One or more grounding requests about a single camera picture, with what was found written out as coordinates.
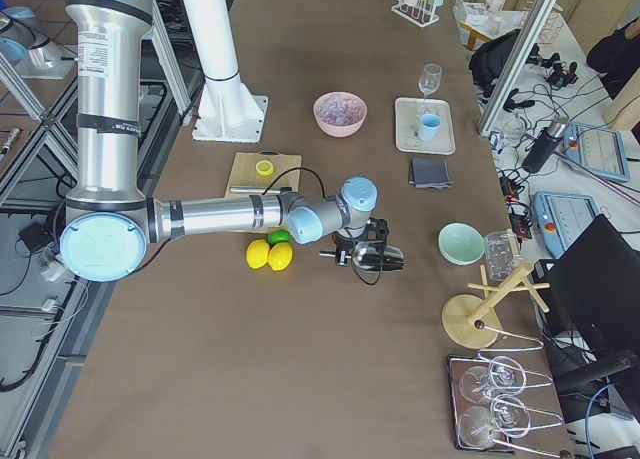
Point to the black thermos bottle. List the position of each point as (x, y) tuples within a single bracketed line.
[(545, 144)]

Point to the wooden glass stand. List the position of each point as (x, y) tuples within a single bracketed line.
[(471, 321)]

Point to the wooden cutting board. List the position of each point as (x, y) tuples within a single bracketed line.
[(244, 173)]

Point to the beige serving tray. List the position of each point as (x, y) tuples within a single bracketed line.
[(407, 113)]

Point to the blue plastic cup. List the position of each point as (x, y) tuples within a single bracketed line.
[(429, 125)]

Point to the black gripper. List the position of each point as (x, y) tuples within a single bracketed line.
[(346, 238)]

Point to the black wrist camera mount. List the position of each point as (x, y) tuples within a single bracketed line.
[(377, 230)]

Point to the metal ice scoop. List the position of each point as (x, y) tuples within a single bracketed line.
[(377, 256)]

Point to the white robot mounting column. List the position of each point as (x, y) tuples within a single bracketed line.
[(228, 111)]

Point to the clear ice cubes pile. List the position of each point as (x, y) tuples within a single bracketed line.
[(339, 110)]

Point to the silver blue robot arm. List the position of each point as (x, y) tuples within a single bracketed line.
[(109, 221)]

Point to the black glass tray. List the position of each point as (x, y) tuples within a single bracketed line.
[(489, 414)]

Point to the blue teach pendant tablet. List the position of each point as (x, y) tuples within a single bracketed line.
[(598, 149)]

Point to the clear wine glass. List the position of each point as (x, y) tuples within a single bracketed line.
[(430, 79)]

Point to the green bowl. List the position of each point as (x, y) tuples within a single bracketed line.
[(460, 244)]

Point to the white product box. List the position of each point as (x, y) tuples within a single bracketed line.
[(480, 26)]

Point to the aluminium frame post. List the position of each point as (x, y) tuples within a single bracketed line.
[(527, 37)]

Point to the white wire cup rack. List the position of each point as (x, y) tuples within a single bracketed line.
[(421, 15)]

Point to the pink bowl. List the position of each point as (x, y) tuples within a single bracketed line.
[(339, 131)]

